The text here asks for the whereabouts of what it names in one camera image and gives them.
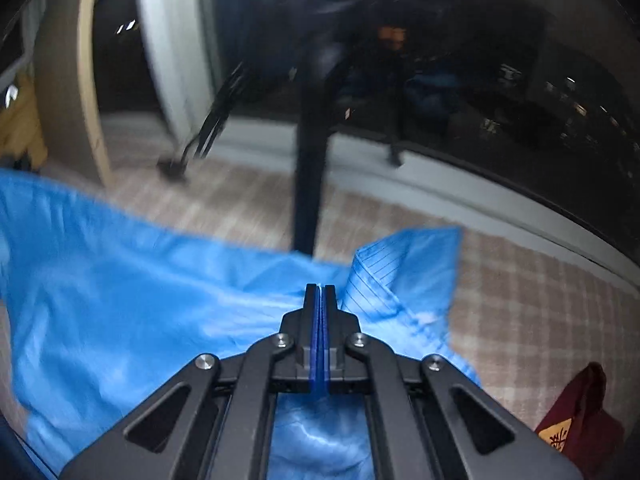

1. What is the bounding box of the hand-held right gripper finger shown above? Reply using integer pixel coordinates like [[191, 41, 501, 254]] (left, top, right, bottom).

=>
[[59, 284, 320, 480], [320, 284, 583, 480]]

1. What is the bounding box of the blue garment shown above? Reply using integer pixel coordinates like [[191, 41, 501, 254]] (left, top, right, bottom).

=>
[[0, 167, 483, 480]]

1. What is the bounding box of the black light tripod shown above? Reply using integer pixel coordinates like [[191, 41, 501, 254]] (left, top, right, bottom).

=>
[[157, 0, 407, 263]]

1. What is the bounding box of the plaid bed sheet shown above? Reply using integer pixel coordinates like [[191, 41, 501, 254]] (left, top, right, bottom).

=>
[[0, 127, 640, 480]]

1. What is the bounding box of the dark red pouch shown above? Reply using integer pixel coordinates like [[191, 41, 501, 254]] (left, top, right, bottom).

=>
[[534, 362, 626, 480]]

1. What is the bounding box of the beige wooden board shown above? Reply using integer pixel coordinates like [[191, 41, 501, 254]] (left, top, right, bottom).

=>
[[32, 0, 114, 194]]

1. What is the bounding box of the yellow cloth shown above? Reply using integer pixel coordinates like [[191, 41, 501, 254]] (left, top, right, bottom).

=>
[[0, 72, 47, 169]]

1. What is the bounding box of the white window frame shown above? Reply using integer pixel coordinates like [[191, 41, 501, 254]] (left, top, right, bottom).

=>
[[100, 0, 640, 301]]

